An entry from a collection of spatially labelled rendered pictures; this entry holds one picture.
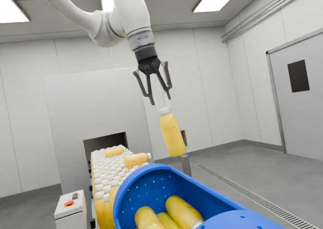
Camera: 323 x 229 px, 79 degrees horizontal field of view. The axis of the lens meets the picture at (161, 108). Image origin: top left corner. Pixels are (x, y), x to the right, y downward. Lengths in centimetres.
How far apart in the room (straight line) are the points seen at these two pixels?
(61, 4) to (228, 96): 536
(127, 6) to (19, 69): 478
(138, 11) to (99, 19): 16
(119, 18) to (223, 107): 515
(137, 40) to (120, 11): 11
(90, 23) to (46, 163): 458
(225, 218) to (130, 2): 63
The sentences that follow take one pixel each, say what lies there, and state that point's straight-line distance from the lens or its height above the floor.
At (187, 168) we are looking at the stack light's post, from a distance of 129.
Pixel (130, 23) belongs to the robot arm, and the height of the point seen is 171.
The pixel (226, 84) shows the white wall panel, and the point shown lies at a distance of 582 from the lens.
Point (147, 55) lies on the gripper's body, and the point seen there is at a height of 160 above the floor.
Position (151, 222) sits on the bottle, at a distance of 60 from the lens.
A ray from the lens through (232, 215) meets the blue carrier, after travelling 38.
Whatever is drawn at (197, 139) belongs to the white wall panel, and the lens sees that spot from 538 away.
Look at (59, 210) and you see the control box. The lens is 94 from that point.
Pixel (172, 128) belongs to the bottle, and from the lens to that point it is 71.
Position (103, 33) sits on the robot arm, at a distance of 79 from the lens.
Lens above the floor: 142
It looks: level
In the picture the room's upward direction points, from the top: 10 degrees counter-clockwise
